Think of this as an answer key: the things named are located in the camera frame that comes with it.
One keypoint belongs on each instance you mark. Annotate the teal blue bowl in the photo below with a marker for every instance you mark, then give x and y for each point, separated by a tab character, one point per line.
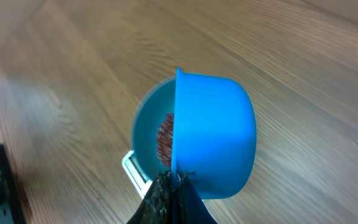
151	111

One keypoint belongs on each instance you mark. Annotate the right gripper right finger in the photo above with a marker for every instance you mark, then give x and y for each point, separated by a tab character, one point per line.
190	207

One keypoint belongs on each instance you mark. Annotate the red beans in bowl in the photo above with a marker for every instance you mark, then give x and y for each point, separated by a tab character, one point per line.
165	140

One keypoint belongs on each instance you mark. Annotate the blue plastic measuring scoop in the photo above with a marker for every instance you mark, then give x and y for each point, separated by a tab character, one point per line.
214	134

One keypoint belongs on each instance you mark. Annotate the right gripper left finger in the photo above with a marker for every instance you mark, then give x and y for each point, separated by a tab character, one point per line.
156	206

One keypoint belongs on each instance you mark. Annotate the white digital kitchen scale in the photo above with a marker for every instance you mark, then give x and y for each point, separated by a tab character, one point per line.
139	180

